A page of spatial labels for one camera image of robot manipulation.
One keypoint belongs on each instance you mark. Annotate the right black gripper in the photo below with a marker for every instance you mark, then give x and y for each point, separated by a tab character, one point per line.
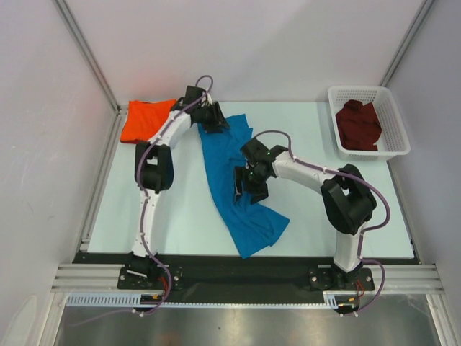
250	184

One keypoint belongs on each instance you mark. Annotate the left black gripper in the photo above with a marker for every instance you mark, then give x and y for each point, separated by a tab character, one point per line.
217	121

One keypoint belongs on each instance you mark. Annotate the blue t shirt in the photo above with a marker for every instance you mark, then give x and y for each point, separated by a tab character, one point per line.
252	227

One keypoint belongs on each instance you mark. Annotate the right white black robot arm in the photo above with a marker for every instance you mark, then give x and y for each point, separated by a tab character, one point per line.
347	202

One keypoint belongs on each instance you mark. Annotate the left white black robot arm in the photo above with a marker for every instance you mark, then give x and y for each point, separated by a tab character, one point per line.
154	174

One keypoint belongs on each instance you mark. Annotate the folded orange t shirt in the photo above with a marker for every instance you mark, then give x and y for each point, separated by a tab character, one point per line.
145	119

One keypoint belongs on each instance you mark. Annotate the crumpled dark red t shirt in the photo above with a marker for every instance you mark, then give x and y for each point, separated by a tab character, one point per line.
359	127

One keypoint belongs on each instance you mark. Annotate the white plastic basket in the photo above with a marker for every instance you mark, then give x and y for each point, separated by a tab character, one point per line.
393	140

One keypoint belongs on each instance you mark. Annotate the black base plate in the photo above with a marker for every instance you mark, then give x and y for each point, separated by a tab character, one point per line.
262	279

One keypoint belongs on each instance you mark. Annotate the white slotted cable duct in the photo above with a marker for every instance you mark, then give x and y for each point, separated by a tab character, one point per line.
317	300

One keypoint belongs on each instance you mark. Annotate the left aluminium frame post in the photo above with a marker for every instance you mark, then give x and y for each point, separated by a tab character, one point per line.
84	48

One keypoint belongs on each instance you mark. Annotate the aluminium frame post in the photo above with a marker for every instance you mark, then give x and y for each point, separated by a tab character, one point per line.
84	48
413	30

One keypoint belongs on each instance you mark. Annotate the aluminium front rail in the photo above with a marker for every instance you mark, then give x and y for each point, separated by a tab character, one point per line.
93	278

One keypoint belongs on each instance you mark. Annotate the right aluminium frame post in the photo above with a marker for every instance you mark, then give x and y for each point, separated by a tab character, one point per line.
413	30

